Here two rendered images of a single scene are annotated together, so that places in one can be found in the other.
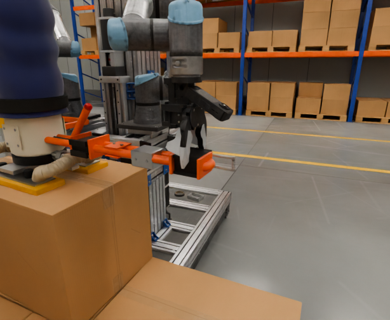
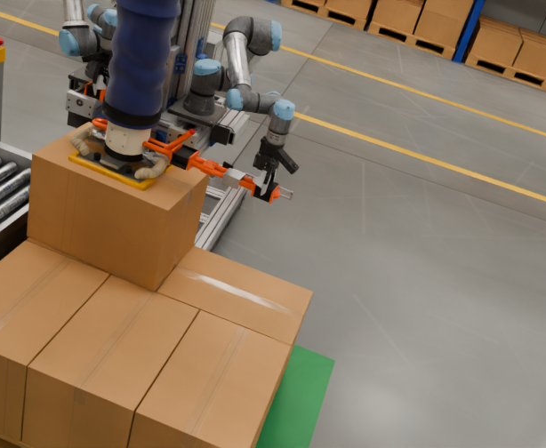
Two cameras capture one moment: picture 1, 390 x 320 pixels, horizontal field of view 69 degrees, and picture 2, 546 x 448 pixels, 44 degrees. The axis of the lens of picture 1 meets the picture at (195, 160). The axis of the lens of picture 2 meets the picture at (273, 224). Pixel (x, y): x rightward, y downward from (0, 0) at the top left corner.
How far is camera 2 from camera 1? 1.90 m
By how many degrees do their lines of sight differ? 20
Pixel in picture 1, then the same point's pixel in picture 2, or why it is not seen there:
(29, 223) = (141, 212)
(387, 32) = not seen: outside the picture
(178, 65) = (274, 138)
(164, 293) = (210, 274)
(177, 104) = (266, 156)
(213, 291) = (248, 277)
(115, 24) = (236, 98)
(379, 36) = not seen: outside the picture
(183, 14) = (285, 115)
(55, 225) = (167, 217)
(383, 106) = (514, 47)
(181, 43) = (279, 128)
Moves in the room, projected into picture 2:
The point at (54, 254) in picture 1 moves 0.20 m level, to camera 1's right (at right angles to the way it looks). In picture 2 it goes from (158, 235) to (210, 241)
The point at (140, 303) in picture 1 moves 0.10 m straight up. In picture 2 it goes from (193, 278) to (197, 260)
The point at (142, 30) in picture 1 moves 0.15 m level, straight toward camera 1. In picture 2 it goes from (252, 104) to (264, 123)
